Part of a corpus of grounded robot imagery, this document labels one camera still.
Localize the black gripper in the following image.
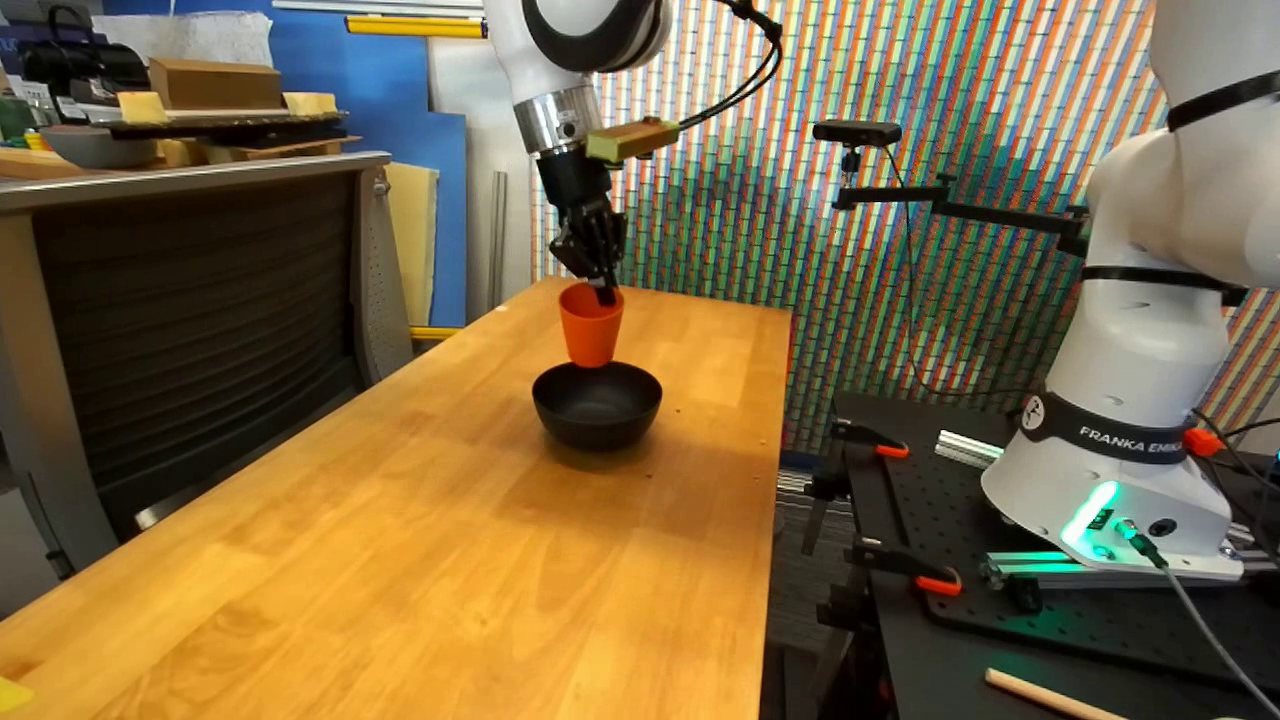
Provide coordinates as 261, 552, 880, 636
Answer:
533, 142, 632, 312

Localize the orange plastic cup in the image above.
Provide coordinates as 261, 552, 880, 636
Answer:
555, 279, 628, 370

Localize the black bowl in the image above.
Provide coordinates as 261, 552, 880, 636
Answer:
529, 359, 668, 456

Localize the beige leaning board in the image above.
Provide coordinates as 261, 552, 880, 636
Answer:
381, 159, 442, 332

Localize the blue board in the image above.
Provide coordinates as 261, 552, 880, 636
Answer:
170, 0, 492, 332

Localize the yellow bar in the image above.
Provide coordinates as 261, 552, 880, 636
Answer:
338, 6, 486, 43

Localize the grey metal cabinet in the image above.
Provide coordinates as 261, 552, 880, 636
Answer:
0, 146, 414, 621

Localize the brown cardboard box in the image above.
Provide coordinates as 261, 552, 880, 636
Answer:
140, 54, 290, 111

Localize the black perforated base table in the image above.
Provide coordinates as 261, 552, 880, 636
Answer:
825, 386, 1280, 720

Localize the wooden stick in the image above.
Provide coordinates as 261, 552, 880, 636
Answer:
978, 663, 1135, 720

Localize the tan wrist camera box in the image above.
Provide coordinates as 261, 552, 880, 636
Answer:
583, 117, 685, 169

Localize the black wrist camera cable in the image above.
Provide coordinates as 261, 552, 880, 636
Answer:
672, 0, 790, 135

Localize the black camera on stand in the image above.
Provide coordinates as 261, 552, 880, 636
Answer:
809, 117, 907, 151

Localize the orange handled black clamp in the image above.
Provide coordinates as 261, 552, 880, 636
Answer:
845, 531, 967, 605
827, 414, 919, 466

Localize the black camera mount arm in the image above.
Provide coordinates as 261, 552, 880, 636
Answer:
827, 141, 1096, 260

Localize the silver aluminium rail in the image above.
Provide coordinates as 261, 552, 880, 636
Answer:
931, 425, 1010, 470

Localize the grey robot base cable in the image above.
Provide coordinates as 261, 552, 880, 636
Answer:
1138, 535, 1280, 720

